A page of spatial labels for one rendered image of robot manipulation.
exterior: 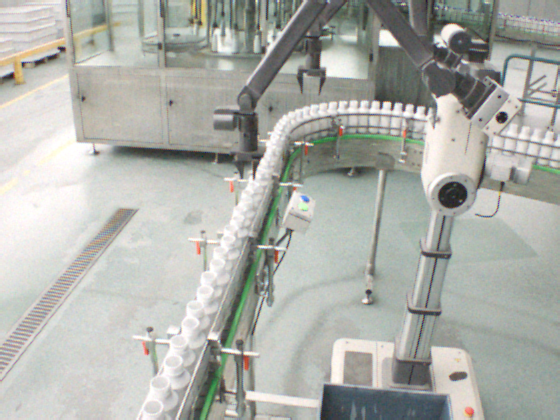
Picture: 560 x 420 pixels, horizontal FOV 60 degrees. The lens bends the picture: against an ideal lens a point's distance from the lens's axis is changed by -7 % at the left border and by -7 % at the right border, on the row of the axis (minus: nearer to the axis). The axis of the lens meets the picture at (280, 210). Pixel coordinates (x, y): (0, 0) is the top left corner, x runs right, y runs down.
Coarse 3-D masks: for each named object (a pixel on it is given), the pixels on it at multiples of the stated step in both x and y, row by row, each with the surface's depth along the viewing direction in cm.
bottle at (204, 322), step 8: (192, 304) 114; (200, 304) 114; (192, 312) 112; (200, 312) 112; (200, 320) 113; (208, 320) 115; (200, 328) 113; (208, 328) 114; (208, 352) 117; (208, 360) 118
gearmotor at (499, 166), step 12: (492, 156) 241; (504, 156) 240; (516, 156) 241; (492, 168) 238; (504, 168) 234; (516, 168) 236; (528, 168) 234; (504, 180) 236; (516, 180) 238; (528, 180) 235; (480, 216) 265; (492, 216) 254
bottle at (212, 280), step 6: (204, 276) 124; (210, 276) 125; (204, 282) 122; (210, 282) 122; (216, 282) 123; (216, 288) 124; (216, 294) 124; (216, 300) 124; (222, 312) 128; (222, 318) 129
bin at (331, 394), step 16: (336, 384) 121; (256, 400) 119; (272, 400) 119; (288, 400) 119; (304, 400) 119; (320, 400) 117; (336, 400) 124; (352, 400) 123; (368, 400) 122; (384, 400) 122; (400, 400) 121; (416, 400) 120; (432, 400) 120; (448, 400) 117; (320, 416) 127; (336, 416) 126; (352, 416) 126; (368, 416) 125; (384, 416) 124; (400, 416) 124; (416, 416) 123; (432, 416) 122; (448, 416) 114
